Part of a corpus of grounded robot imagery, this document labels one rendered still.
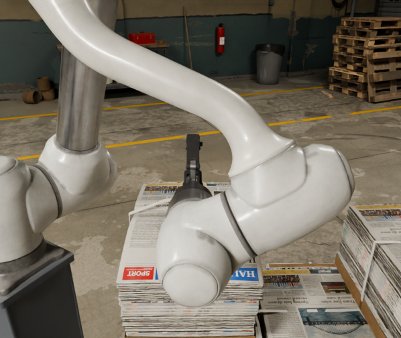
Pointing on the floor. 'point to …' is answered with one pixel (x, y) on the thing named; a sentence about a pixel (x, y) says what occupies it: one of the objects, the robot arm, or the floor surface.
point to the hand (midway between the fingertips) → (192, 170)
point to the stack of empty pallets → (351, 72)
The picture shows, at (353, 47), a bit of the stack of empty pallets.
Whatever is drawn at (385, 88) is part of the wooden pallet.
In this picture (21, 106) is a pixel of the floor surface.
